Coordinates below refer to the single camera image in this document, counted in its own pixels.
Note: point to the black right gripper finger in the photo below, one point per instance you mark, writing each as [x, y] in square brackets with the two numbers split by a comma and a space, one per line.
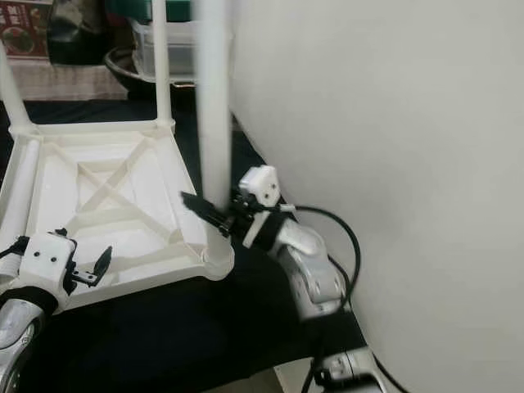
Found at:
[205, 210]

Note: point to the white plastic children tabletop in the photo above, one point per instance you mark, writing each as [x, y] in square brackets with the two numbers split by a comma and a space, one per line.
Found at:
[123, 196]

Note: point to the white plastic table leg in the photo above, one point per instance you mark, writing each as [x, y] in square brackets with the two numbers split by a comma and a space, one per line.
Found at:
[163, 70]
[12, 102]
[213, 98]
[18, 188]

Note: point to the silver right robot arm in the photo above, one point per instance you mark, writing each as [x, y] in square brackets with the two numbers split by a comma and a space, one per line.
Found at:
[319, 278]

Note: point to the black tablecloth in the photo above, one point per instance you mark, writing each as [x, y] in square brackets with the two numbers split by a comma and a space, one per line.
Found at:
[213, 327]

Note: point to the clear plastic bin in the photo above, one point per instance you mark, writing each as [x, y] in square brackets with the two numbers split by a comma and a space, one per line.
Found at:
[184, 53]

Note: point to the black wok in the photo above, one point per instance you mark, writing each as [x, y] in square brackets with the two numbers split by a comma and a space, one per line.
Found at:
[119, 75]

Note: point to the beige cloth cover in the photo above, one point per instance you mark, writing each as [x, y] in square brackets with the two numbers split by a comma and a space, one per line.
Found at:
[65, 82]

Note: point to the dark green pot lid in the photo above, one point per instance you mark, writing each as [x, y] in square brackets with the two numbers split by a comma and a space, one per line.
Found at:
[131, 8]

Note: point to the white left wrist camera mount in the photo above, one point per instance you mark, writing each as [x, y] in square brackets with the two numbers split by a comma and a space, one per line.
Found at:
[49, 262]

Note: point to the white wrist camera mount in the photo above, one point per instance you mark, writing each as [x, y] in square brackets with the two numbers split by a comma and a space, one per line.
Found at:
[264, 187]
[49, 262]

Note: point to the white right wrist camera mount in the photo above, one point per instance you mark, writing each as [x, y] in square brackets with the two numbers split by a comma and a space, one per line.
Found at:
[264, 187]

